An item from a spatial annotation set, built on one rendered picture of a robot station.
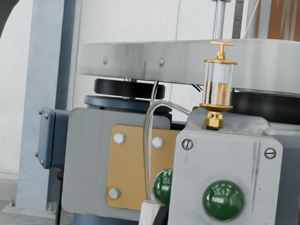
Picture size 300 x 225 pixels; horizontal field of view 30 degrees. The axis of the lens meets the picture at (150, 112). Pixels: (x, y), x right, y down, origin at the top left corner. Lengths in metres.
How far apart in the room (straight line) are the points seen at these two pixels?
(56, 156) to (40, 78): 4.57
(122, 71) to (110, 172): 0.16
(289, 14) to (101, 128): 0.36
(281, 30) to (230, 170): 0.57
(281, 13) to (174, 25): 4.74
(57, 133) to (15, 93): 5.13
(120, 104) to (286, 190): 0.46
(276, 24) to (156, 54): 0.29
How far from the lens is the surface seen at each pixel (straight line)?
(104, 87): 0.90
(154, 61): 0.72
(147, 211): 0.68
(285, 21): 0.95
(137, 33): 5.70
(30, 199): 5.57
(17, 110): 6.00
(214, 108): 0.47
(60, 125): 0.88
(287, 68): 0.56
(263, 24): 0.95
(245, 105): 0.56
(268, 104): 0.56
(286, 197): 0.46
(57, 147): 0.88
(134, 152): 0.84
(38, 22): 5.48
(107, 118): 0.85
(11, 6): 0.73
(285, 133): 0.46
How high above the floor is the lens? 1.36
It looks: 3 degrees down
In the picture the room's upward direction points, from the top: 5 degrees clockwise
